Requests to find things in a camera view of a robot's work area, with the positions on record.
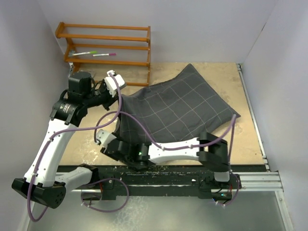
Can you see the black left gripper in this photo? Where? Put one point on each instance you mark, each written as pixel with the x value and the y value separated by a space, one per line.
pixel 110 99

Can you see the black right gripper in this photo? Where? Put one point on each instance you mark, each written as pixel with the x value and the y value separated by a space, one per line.
pixel 104 150

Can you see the dark grey checked pillowcase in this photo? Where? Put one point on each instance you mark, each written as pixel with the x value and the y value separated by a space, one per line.
pixel 175 110

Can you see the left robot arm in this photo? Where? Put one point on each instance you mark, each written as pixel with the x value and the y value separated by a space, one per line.
pixel 40 183

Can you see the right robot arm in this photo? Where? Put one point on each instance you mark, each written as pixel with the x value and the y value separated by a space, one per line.
pixel 212 154

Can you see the pink capped white marker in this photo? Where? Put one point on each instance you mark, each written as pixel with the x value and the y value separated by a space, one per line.
pixel 104 54

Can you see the green capped white marker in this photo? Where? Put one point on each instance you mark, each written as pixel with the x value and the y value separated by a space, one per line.
pixel 83 53

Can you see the wooden shelf rack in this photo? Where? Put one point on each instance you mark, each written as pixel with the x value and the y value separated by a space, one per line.
pixel 61 32

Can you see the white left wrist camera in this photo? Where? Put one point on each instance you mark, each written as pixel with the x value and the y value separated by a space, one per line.
pixel 111 80

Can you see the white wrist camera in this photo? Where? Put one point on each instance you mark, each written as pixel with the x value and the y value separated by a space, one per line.
pixel 111 80
pixel 104 137

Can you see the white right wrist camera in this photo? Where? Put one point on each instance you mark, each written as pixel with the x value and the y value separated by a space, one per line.
pixel 104 137

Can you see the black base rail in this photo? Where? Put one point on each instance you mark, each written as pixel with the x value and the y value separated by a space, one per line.
pixel 178 181

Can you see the aluminium frame rail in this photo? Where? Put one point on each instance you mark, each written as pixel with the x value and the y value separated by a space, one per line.
pixel 266 181

